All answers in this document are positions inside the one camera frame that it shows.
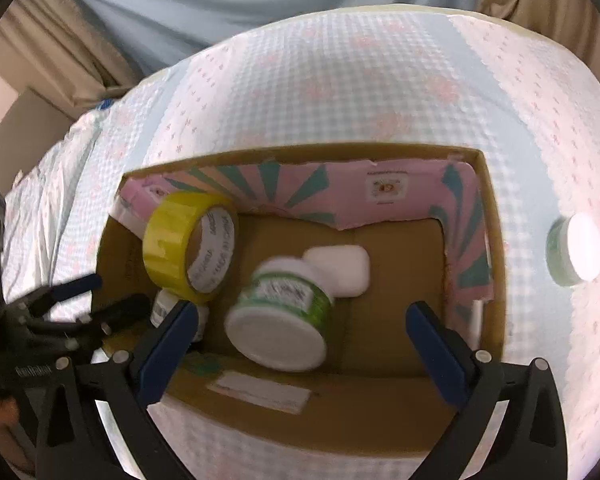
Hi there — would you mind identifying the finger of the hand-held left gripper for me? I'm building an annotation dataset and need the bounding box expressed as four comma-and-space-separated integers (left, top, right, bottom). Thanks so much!
2, 274, 104, 318
75, 294, 153, 348

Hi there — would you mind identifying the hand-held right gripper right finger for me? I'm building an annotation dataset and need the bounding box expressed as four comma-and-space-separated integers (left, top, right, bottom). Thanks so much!
405, 301, 571, 480

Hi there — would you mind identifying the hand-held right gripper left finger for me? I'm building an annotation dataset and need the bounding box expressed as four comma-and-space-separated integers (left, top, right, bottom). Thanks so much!
35, 300, 201, 480

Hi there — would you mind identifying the green jar with white lid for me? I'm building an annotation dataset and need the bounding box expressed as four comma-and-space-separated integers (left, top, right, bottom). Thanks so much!
224, 255, 336, 372
545, 212, 600, 287

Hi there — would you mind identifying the brown cardboard box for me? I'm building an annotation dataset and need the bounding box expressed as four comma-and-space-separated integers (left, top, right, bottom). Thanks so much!
92, 146, 506, 461

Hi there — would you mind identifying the small white bottle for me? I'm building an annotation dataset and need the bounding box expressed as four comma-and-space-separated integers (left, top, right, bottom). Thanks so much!
150, 287, 211, 343

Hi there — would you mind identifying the yellow tape roll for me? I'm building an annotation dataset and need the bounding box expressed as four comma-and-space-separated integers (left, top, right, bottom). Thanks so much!
142, 191, 241, 305

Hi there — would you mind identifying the white soap bar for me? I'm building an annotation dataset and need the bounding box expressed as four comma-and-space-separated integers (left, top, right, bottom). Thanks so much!
302, 245, 371, 298

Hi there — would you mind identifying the pink striped cardboard liner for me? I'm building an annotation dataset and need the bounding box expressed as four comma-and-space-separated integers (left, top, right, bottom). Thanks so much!
117, 157, 496, 306

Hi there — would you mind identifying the beige curtain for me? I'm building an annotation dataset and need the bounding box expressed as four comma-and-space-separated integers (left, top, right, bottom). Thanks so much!
0, 0, 141, 106
475, 0, 600, 81

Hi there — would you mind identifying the checkered floral bed blanket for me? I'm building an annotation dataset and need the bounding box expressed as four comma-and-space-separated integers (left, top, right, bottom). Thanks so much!
0, 5, 600, 480

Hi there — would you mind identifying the light blue curtain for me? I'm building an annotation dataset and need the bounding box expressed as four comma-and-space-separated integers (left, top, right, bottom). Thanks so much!
50, 0, 491, 73

